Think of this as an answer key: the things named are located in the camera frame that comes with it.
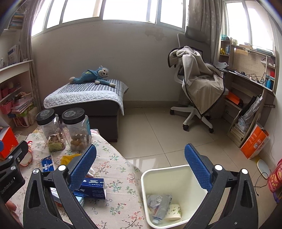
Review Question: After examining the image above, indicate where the quilted blue white blanket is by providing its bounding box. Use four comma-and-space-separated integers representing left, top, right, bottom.
44, 79, 129, 114

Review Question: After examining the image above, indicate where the red white snack bag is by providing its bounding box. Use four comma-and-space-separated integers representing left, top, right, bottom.
20, 150, 33, 166

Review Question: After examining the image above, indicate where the person's hand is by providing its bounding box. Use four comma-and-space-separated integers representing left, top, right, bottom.
5, 200, 18, 218

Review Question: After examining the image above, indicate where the clear plastic bottle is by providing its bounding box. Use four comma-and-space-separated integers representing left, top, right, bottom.
147, 194, 172, 225

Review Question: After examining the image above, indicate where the yellow snack packet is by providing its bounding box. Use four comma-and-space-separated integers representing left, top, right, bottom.
60, 154, 81, 166

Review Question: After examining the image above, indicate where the right clear jar black lid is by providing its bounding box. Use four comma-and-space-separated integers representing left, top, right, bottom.
62, 107, 92, 152

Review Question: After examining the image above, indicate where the wooden desk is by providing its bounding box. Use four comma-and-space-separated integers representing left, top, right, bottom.
219, 38, 279, 147

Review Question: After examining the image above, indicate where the grey curtain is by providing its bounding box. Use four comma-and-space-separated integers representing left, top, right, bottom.
187, 0, 223, 64

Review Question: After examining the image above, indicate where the white bookshelf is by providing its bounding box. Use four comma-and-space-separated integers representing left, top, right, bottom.
1, 3, 40, 128

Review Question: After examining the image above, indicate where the red cardboard box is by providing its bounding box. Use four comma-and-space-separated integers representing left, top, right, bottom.
0, 127, 18, 161

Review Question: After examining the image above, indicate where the floral paper cup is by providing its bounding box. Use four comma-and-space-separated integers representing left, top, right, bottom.
164, 204, 182, 220

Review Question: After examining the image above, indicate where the blue monkey plush toy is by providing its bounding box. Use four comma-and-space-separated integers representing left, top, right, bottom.
69, 65, 116, 88

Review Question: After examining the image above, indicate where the red patterned bag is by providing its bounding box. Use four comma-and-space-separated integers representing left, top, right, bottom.
267, 159, 282, 193

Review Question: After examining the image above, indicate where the orange paper bag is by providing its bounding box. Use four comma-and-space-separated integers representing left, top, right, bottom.
240, 123, 270, 159

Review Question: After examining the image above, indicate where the white round scale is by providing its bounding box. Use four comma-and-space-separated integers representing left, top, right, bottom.
257, 159, 271, 179

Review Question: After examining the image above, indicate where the small light blue box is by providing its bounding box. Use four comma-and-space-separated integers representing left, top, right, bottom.
75, 195, 85, 206

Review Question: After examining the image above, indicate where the left clear jar black lid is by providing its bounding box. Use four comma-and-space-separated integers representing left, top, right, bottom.
36, 108, 66, 152

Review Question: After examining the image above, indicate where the silver foil bag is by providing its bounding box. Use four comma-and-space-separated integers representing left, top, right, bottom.
237, 96, 263, 133

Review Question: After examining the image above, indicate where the dark blue flat box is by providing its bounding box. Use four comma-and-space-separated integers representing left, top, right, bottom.
74, 177, 107, 200

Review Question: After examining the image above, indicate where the beige blanket on chair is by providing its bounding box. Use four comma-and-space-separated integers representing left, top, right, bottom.
168, 46, 225, 115

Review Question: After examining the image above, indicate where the white office chair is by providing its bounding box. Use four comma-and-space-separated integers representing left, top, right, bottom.
167, 26, 228, 133

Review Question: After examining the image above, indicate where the clear jar black lid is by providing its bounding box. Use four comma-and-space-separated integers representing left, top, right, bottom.
36, 108, 66, 152
62, 107, 92, 152

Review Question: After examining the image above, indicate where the floral tablecloth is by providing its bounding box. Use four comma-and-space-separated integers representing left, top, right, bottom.
10, 130, 150, 228

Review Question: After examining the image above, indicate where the blue biscuit box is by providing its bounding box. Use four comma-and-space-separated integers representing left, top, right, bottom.
41, 155, 56, 172

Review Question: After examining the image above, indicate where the white plastic trash bin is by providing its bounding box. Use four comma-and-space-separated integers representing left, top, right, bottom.
141, 165, 207, 228

